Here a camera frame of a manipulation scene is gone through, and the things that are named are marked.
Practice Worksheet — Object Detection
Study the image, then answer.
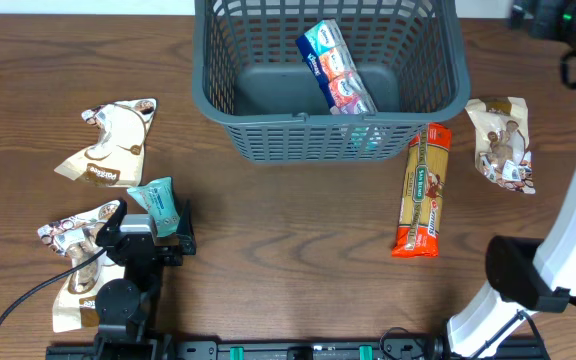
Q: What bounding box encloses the beige snack pouch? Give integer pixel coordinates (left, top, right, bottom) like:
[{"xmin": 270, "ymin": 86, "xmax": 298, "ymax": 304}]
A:
[
  {"xmin": 37, "ymin": 200, "xmax": 124, "ymax": 333},
  {"xmin": 465, "ymin": 97, "xmax": 536, "ymax": 195},
  {"xmin": 54, "ymin": 98, "xmax": 158, "ymax": 188}
]

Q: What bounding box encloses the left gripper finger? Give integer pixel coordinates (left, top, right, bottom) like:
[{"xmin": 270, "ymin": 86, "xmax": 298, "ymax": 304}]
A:
[
  {"xmin": 176, "ymin": 200, "xmax": 197, "ymax": 255},
  {"xmin": 96, "ymin": 198, "xmax": 127, "ymax": 246}
]

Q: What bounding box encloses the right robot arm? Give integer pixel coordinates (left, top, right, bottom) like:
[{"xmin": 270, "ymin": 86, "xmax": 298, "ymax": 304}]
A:
[{"xmin": 428, "ymin": 0, "xmax": 576, "ymax": 359}]

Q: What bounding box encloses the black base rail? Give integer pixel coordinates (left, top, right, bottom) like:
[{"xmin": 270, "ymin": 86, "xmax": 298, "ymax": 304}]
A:
[{"xmin": 45, "ymin": 338, "xmax": 552, "ymax": 360}]

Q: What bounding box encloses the blue tissue multipack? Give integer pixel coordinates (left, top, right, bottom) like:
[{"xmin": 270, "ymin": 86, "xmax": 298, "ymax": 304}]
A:
[{"xmin": 296, "ymin": 19, "xmax": 377, "ymax": 115}]

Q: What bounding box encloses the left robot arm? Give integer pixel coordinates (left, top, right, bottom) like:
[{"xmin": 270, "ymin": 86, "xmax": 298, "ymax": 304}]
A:
[{"xmin": 93, "ymin": 200, "xmax": 196, "ymax": 359}]

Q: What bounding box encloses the orange spaghetti packet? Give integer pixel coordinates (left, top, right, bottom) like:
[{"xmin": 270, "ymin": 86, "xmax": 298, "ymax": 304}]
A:
[{"xmin": 391, "ymin": 123, "xmax": 452, "ymax": 258}]

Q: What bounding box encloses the grey plastic basket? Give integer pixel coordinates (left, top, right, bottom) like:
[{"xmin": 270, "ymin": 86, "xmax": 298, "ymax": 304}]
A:
[{"xmin": 192, "ymin": 0, "xmax": 470, "ymax": 164}]

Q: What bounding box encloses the teal wipes packet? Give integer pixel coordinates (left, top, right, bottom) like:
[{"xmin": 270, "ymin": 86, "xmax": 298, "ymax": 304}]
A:
[{"xmin": 127, "ymin": 177, "xmax": 180, "ymax": 237}]

